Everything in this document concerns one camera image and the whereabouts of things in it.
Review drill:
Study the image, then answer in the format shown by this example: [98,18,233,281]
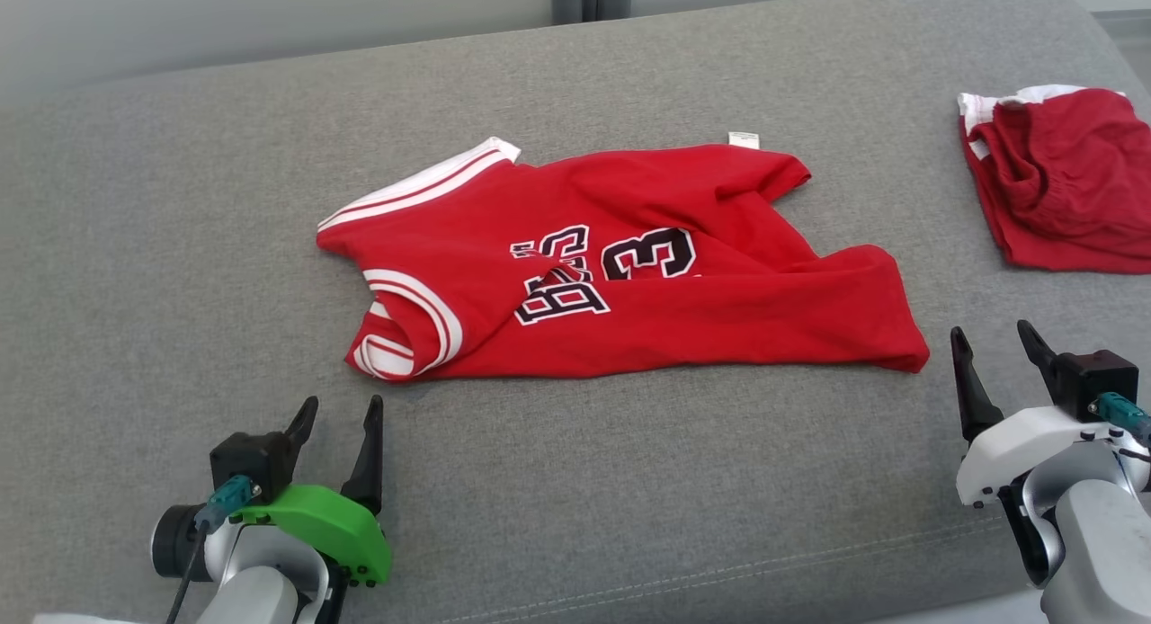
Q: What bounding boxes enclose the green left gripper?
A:
[229,395,392,589]

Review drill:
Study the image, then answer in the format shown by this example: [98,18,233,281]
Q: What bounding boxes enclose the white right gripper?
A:
[950,320,1130,508]

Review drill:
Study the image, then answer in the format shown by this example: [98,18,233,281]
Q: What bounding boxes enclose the red shorts with white stripe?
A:
[958,85,1151,274]

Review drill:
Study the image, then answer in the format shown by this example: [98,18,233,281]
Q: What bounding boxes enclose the red Bulls 23 jersey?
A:
[317,131,930,382]

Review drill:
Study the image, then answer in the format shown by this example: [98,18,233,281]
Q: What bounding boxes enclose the grey fabric sofa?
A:
[0,0,1151,624]

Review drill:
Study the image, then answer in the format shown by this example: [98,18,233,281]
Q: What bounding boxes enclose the teal plug right camera cable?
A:
[1088,392,1151,463]

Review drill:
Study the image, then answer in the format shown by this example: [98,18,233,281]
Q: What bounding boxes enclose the teal plug camera cable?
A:
[1088,392,1151,463]
[166,476,257,624]

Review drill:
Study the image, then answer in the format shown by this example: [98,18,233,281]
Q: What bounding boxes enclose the teal plug left camera cable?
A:
[166,476,257,624]

